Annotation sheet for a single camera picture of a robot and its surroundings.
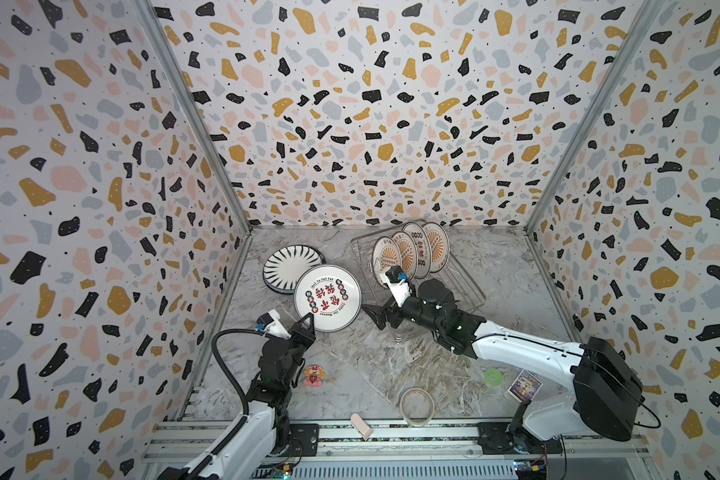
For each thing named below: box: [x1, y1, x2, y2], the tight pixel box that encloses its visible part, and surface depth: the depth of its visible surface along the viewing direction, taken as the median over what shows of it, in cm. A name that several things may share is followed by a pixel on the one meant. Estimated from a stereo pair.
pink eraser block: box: [350, 413, 374, 441], surface depth 76 cm
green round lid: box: [484, 368, 503, 387], surface depth 86 cm
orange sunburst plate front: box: [372, 236, 402, 289], surface depth 104 cm
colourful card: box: [507, 369, 543, 403], surface depth 83 cm
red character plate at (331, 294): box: [294, 264, 362, 333], surface depth 87 cm
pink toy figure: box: [303, 364, 325, 387], surface depth 83 cm
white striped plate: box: [262, 245, 326, 294], surface depth 111 cm
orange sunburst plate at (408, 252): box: [391, 231, 417, 280], surface depth 102 cm
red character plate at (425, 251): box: [401, 221, 433, 279], surface depth 102 cm
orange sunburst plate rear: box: [423, 222, 451, 273], surface depth 105 cm
